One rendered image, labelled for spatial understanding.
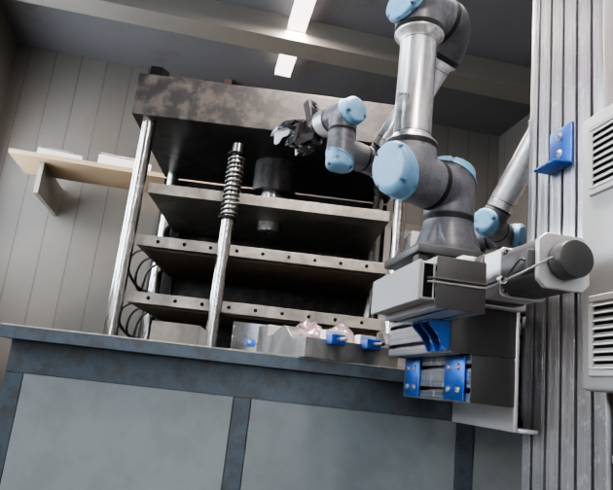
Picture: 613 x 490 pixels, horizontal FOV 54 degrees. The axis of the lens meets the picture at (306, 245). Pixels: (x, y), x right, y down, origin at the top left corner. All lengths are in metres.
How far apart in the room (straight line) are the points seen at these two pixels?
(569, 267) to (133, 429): 1.24
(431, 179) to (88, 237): 3.84
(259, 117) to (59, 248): 2.59
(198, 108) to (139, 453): 1.56
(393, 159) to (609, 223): 0.47
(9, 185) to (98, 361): 3.44
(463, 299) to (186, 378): 0.95
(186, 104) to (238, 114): 0.24
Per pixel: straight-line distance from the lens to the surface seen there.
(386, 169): 1.32
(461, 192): 1.39
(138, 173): 2.72
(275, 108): 2.74
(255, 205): 2.71
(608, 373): 1.02
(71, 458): 1.83
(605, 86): 1.25
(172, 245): 2.67
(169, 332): 1.92
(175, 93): 2.80
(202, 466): 1.76
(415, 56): 1.44
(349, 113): 1.57
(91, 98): 5.27
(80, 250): 4.88
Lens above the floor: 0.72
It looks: 13 degrees up
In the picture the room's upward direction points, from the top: 6 degrees clockwise
